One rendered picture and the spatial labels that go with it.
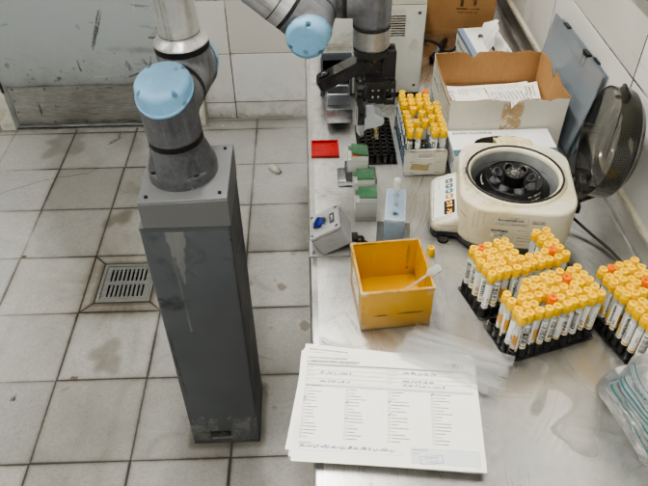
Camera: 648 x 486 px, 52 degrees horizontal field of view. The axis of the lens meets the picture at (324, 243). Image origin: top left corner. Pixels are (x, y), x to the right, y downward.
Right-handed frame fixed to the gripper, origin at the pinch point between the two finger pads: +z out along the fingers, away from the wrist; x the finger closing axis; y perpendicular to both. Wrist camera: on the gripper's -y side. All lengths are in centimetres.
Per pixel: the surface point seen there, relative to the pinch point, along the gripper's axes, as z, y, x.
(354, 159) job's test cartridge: 6.2, -0.8, -1.9
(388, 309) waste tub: 7.8, 2.0, -45.7
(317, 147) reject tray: 13.0, -8.7, 13.6
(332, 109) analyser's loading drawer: 7.2, -4.7, 21.5
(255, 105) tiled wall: 93, -37, 170
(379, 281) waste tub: 12.4, 1.8, -34.2
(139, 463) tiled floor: 101, -65, -21
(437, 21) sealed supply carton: 9, 31, 75
